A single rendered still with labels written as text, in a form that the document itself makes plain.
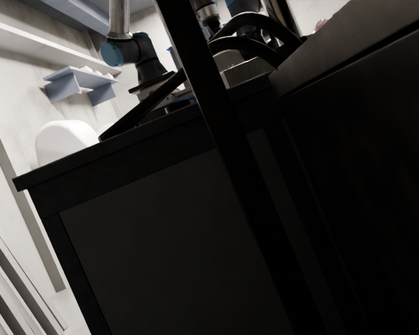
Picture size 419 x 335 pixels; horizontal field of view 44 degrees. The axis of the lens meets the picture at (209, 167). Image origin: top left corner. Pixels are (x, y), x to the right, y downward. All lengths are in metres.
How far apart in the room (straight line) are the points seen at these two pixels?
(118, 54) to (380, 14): 1.82
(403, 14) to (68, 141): 4.32
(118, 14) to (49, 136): 2.63
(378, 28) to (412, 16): 0.08
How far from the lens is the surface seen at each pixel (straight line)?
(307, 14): 10.02
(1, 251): 3.12
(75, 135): 4.71
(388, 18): 0.57
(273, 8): 1.23
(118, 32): 2.33
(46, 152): 4.82
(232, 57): 1.63
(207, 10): 2.00
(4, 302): 2.95
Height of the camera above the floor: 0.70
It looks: 3 degrees down
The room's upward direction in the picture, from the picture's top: 23 degrees counter-clockwise
